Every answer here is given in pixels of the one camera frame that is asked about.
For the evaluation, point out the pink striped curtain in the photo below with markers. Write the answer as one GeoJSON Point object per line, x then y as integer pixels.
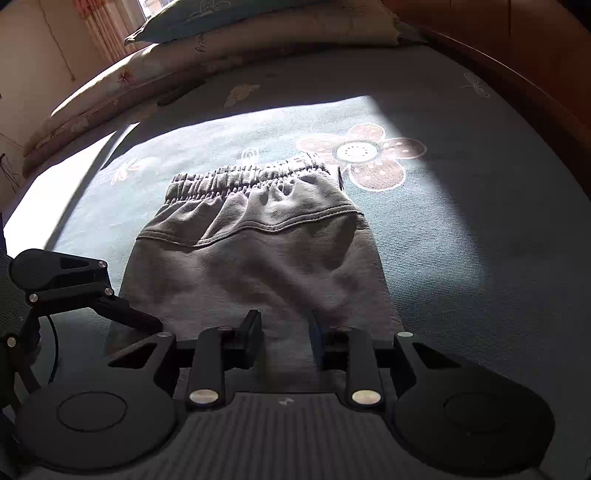
{"type": "Point", "coordinates": [104, 30]}

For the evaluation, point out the folded floral quilt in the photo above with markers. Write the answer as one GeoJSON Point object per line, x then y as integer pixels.
{"type": "Point", "coordinates": [101, 97]}

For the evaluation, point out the blue printed pillow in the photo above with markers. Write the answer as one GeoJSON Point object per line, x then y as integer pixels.
{"type": "Point", "coordinates": [194, 18]}

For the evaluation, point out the window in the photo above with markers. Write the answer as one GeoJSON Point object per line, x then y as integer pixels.
{"type": "Point", "coordinates": [148, 7]}

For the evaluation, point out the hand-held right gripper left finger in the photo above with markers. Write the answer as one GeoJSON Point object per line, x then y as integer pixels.
{"type": "Point", "coordinates": [249, 339]}

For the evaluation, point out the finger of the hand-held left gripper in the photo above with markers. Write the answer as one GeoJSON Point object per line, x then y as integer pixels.
{"type": "Point", "coordinates": [129, 316]}
{"type": "Point", "coordinates": [16, 364]}

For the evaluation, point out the grey sweatpants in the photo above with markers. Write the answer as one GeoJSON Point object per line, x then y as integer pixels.
{"type": "Point", "coordinates": [258, 258]}

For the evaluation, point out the wooden bed headboard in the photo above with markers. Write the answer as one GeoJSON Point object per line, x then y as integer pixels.
{"type": "Point", "coordinates": [521, 50]}

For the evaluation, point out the blue printed bed sheet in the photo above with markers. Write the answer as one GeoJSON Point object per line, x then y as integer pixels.
{"type": "Point", "coordinates": [461, 207]}

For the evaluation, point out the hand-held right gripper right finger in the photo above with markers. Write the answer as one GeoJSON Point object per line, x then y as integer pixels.
{"type": "Point", "coordinates": [319, 341]}

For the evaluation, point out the taupe floral pillow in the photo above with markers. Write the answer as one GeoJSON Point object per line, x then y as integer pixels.
{"type": "Point", "coordinates": [295, 32]}

